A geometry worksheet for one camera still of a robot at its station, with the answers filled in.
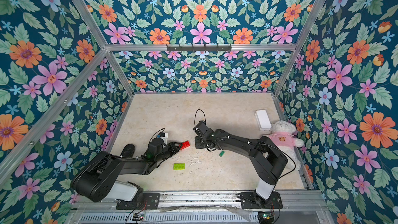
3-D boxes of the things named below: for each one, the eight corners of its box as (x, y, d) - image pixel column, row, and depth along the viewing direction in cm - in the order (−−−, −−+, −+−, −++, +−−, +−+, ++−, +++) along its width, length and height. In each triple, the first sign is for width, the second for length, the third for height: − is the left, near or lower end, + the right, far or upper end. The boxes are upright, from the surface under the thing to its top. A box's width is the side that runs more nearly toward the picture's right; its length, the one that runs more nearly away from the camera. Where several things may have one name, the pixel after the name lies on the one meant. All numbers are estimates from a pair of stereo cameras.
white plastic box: (259, 131, 100) (260, 127, 97) (255, 113, 110) (256, 109, 106) (270, 131, 100) (272, 127, 97) (265, 113, 110) (267, 109, 106)
